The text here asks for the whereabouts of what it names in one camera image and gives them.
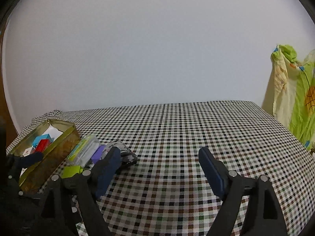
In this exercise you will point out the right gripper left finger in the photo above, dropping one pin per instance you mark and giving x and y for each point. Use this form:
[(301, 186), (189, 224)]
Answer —
[(105, 170)]

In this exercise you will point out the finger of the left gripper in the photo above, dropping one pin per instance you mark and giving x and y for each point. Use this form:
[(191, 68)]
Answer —
[(29, 160)]

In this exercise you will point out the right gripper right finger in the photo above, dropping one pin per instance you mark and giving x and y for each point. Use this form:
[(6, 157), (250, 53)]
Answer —
[(215, 172)]

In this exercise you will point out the grey sock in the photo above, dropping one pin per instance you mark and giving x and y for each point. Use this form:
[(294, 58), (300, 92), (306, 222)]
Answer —
[(128, 158)]

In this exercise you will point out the turquoise duplo brick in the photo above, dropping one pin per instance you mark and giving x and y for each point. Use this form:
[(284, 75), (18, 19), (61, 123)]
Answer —
[(42, 137)]

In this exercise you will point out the lime green duplo cube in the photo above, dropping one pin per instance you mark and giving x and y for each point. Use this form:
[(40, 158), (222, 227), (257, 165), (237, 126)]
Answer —
[(70, 171)]

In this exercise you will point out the white block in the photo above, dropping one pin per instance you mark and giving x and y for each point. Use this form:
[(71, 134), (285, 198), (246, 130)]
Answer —
[(28, 151)]

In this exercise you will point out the purple block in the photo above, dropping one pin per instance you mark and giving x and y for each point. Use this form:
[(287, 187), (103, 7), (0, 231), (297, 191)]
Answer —
[(97, 155)]

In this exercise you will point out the red duplo brick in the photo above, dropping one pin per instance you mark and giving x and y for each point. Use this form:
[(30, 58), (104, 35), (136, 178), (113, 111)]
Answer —
[(42, 145)]

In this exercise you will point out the gold tin box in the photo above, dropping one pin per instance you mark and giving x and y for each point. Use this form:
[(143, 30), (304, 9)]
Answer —
[(36, 175)]

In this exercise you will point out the checkered tablecloth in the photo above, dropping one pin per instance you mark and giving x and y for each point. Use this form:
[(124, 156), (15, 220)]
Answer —
[(166, 191)]

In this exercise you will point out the green pineapple print cloth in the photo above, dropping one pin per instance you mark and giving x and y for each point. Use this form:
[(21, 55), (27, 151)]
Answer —
[(289, 96)]

